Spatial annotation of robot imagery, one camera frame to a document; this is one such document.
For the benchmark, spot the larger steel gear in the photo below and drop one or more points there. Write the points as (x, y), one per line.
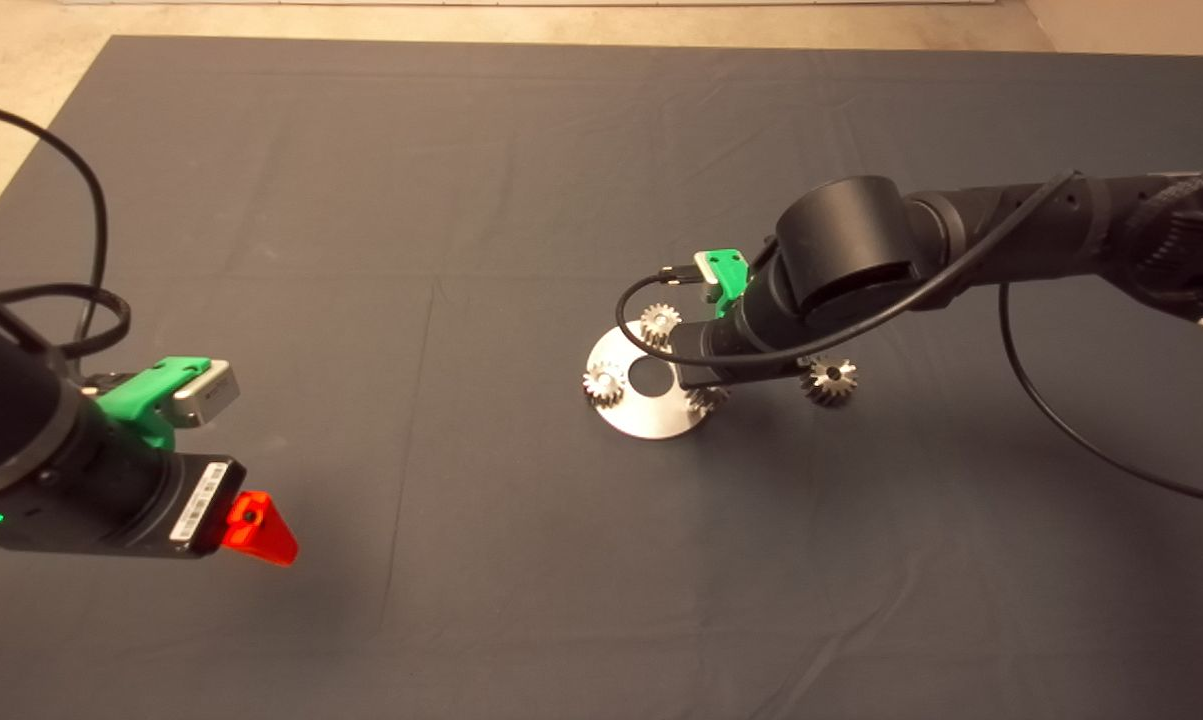
(829, 380)

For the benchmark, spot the round metal plate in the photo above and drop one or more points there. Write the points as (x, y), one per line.
(646, 415)

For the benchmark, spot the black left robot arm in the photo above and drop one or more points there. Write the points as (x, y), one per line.
(41, 450)

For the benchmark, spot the small steel gear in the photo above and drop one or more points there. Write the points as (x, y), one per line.
(658, 325)
(706, 400)
(604, 385)

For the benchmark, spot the silver left camera box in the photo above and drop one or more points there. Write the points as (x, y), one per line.
(208, 390)

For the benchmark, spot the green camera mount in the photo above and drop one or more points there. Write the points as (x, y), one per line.
(729, 275)
(141, 395)

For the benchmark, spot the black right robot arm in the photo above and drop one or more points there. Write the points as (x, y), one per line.
(1011, 240)

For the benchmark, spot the green right camera mount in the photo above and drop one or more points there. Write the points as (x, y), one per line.
(729, 275)

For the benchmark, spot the silver right camera box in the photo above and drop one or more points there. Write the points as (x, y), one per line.
(708, 272)

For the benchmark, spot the green left camera mount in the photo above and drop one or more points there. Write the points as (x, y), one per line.
(141, 395)

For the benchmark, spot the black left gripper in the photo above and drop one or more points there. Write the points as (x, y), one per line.
(181, 505)

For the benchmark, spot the silver camera box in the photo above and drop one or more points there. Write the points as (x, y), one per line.
(708, 272)
(208, 390)

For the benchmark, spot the dark grey table cloth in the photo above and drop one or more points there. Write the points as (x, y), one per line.
(461, 200)

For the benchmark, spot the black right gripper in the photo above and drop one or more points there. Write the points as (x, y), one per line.
(731, 350)

